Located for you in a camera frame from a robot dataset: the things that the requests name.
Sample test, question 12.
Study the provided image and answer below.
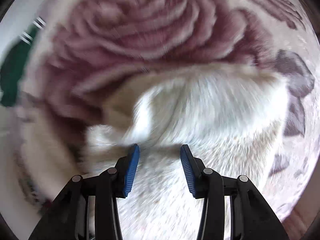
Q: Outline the white fluffy garment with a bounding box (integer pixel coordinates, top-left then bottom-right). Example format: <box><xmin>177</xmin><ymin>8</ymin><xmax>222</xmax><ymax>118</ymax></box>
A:
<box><xmin>83</xmin><ymin>64</ymin><xmax>289</xmax><ymax>239</ymax></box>

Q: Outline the floral fleece blanket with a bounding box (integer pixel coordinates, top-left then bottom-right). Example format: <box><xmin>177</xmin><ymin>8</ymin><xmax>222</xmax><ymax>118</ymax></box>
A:
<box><xmin>17</xmin><ymin>0</ymin><xmax>319</xmax><ymax>220</ymax></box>

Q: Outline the dark green striped garment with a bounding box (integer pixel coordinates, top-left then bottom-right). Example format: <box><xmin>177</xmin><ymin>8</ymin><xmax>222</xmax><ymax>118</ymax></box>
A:
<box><xmin>1</xmin><ymin>17</ymin><xmax>46</xmax><ymax>107</ymax></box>

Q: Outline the white cabinet with patterned strip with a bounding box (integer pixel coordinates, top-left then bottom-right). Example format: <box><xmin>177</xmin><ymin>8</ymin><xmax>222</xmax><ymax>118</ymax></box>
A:
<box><xmin>1</xmin><ymin>0</ymin><xmax>48</xmax><ymax>59</ymax></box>

